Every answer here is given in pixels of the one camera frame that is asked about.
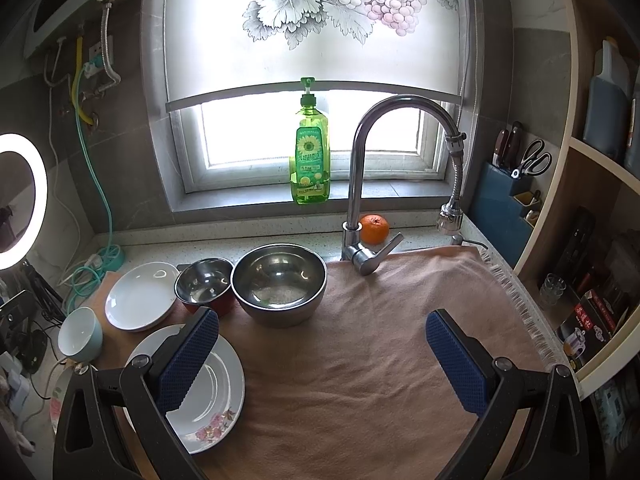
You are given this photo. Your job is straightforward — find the white plate grey leaf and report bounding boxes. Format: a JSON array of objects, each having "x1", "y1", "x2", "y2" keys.
[{"x1": 104, "y1": 262, "x2": 179, "y2": 332}]

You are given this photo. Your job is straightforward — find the red steel bowl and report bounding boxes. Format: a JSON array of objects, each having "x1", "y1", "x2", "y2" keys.
[{"x1": 174, "y1": 258, "x2": 234, "y2": 318}]

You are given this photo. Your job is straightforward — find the large stainless steel bowl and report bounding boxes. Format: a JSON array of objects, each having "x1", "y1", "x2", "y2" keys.
[{"x1": 231, "y1": 243, "x2": 328, "y2": 328}]

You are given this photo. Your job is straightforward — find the chrome kitchen faucet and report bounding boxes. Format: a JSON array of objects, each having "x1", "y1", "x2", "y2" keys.
[{"x1": 340, "y1": 93, "x2": 469, "y2": 276}]

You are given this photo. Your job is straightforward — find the teal ceramic bowl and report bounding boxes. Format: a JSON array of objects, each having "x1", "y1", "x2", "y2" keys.
[{"x1": 58, "y1": 307, "x2": 103, "y2": 362}]

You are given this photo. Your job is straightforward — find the wooden shelf unit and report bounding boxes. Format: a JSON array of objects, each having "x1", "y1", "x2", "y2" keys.
[{"x1": 514, "y1": 0, "x2": 639, "y2": 400}]

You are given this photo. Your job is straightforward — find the pink towel mat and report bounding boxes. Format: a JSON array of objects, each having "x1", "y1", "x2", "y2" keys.
[{"x1": 94, "y1": 245, "x2": 566, "y2": 480}]

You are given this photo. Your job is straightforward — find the blue knife block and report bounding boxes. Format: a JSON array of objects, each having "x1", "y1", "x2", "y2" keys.
[{"x1": 468, "y1": 162, "x2": 541, "y2": 268}]

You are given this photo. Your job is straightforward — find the orange fruit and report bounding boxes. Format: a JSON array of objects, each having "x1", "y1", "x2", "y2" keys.
[{"x1": 360, "y1": 214, "x2": 390, "y2": 246}]

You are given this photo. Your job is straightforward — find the black scissors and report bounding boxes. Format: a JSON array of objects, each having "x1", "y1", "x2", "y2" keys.
[{"x1": 511, "y1": 139, "x2": 553, "y2": 179}]

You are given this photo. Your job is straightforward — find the green dish soap bottle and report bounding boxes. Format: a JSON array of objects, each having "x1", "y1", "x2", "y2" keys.
[{"x1": 288, "y1": 77, "x2": 331, "y2": 205}]

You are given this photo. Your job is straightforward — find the roller window blind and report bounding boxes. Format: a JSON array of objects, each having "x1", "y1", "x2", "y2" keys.
[{"x1": 165, "y1": 0, "x2": 462, "y2": 101}]

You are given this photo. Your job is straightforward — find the teal hose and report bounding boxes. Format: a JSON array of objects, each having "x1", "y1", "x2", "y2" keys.
[{"x1": 64, "y1": 66, "x2": 124, "y2": 311}]

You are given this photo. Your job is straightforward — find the white ring light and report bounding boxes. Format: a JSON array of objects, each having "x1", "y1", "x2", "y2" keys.
[{"x1": 1, "y1": 133, "x2": 48, "y2": 270}]

